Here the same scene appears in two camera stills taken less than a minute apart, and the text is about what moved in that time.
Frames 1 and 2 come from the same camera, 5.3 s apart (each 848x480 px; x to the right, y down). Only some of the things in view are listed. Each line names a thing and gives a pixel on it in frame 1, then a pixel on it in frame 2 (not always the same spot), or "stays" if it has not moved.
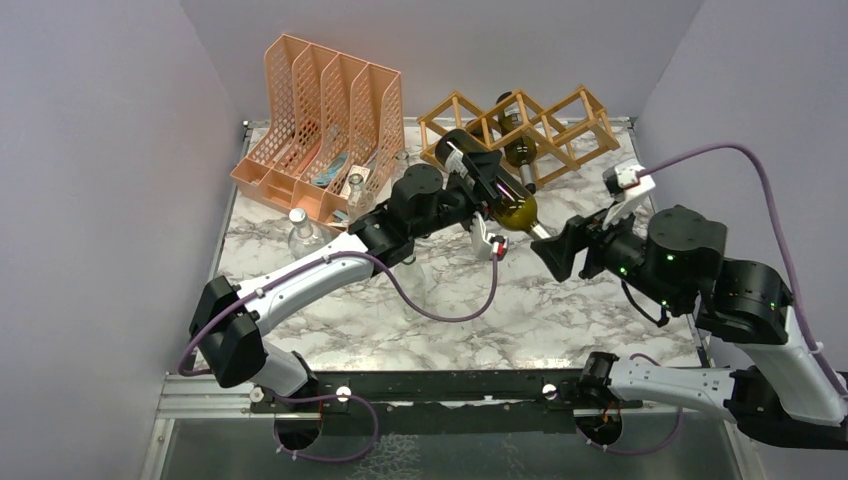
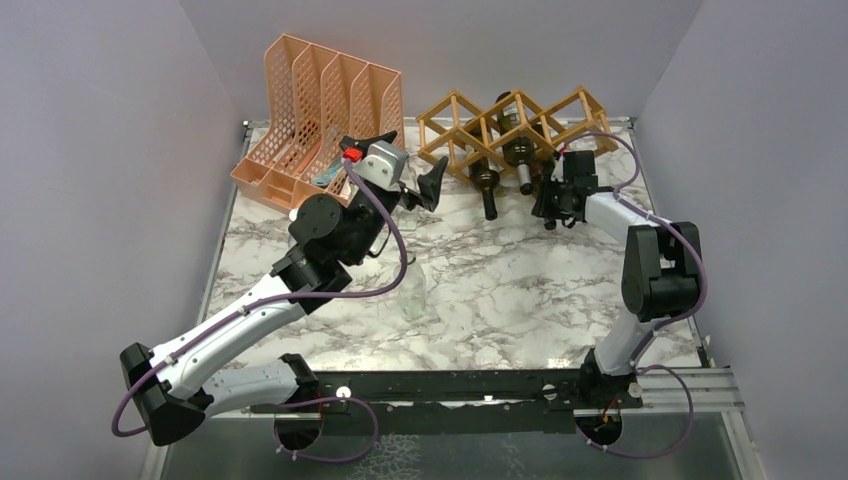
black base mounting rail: (438, 403) stays
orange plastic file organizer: (327, 117) stays
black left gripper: (486, 167) to (429, 187)
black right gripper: (559, 251) to (562, 215)
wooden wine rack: (572, 134) stays
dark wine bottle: (516, 209) to (542, 204)
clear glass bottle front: (413, 283) stays
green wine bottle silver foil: (521, 152) stays
